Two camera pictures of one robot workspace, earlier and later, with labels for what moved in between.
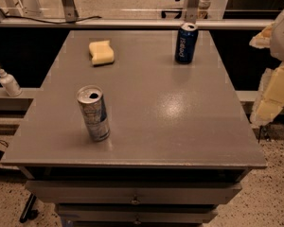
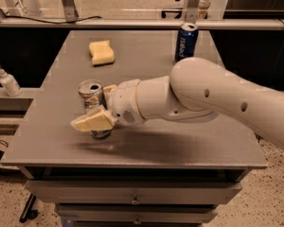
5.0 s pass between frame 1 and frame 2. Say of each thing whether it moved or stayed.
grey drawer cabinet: stayed
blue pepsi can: stayed
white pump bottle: stayed
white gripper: moved
